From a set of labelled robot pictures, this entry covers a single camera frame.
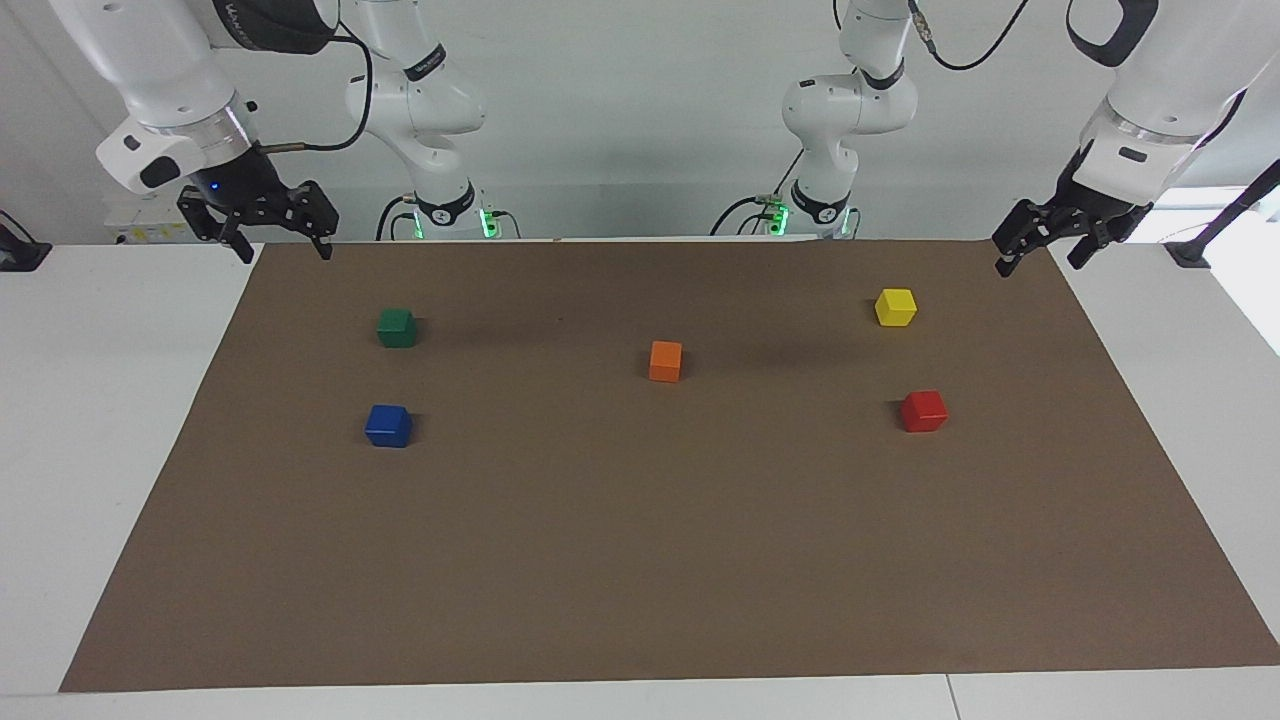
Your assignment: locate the red cube block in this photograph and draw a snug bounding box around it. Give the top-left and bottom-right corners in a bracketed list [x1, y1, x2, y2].
[900, 390, 949, 434]

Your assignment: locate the brown paper table mat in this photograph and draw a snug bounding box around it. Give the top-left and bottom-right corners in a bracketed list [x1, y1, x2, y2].
[58, 238, 1280, 693]

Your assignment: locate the black left arm gripper cable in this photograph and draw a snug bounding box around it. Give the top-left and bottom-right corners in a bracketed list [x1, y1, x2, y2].
[905, 0, 1033, 72]

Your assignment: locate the white box with yellow label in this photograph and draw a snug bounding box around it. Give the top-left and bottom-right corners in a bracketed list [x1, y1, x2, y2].
[104, 190, 207, 247]

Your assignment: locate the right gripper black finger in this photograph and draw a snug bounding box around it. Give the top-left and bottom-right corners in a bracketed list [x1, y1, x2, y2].
[177, 190, 257, 266]
[285, 179, 341, 262]

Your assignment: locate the black angled stand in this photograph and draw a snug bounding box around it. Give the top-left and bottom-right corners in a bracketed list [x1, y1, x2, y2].
[1164, 160, 1280, 269]

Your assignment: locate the black right arm gripper cable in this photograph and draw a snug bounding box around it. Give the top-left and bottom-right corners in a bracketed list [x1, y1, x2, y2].
[258, 22, 375, 154]

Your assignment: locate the black table clamp mount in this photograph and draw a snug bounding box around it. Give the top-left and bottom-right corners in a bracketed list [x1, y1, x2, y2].
[0, 209, 53, 273]

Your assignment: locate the black base power cable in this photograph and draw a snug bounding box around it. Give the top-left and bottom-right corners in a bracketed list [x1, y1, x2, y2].
[710, 194, 773, 238]
[376, 194, 419, 242]

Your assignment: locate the black arm gripper cable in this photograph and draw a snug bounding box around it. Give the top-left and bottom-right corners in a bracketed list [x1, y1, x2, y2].
[258, 22, 375, 154]
[905, 0, 1033, 72]

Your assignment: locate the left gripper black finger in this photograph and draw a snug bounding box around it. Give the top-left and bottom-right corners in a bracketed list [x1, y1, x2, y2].
[1066, 208, 1133, 271]
[992, 199, 1053, 278]

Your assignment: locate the blue cube block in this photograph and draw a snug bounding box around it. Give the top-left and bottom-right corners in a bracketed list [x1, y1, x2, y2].
[364, 404, 414, 449]

